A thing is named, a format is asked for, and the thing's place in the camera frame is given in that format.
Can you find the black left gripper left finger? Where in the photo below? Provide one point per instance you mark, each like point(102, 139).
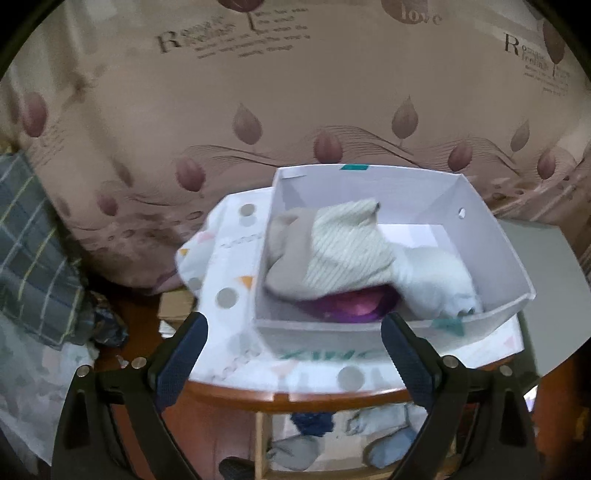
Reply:
point(88, 444)

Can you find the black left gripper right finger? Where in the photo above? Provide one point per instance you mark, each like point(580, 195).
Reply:
point(501, 441)

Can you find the white underwear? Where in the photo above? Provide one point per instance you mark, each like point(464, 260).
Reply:
point(434, 283)

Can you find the purple underwear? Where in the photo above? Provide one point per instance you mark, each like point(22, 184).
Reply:
point(354, 307)

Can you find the cream striped underwear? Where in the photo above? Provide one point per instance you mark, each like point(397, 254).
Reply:
point(315, 253)

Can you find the wooden drawer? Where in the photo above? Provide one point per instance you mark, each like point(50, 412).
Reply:
point(344, 449)

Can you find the white floral bedsheet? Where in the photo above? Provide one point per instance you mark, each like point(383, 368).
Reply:
point(34, 383)

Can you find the blue grey sock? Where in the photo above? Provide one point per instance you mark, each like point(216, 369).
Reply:
point(391, 449)

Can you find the wooden nightstand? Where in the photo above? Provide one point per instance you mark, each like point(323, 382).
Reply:
point(210, 422)

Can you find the dark plastic bag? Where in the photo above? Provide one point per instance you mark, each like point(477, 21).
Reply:
point(109, 329)

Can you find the grey cabinet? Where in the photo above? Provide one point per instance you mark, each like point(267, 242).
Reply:
point(557, 322)

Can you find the black checked slipper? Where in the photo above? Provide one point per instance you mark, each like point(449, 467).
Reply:
point(234, 468)

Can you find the navy blue garment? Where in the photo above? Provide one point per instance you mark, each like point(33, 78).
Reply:
point(313, 424)

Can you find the grey plaid blanket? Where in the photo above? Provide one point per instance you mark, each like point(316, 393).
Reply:
point(41, 287)

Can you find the brown cardboard box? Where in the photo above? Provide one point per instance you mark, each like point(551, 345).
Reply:
point(175, 305)

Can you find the light grey garment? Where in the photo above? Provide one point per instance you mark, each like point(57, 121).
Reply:
point(296, 453)

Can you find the white dotted table cover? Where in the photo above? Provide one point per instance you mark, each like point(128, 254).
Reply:
point(219, 265)

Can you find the white Xincci shoe box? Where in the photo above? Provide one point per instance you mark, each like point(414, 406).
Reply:
point(417, 208)

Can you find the beige leaf-print curtain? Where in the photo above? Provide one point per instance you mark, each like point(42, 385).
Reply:
point(139, 116)

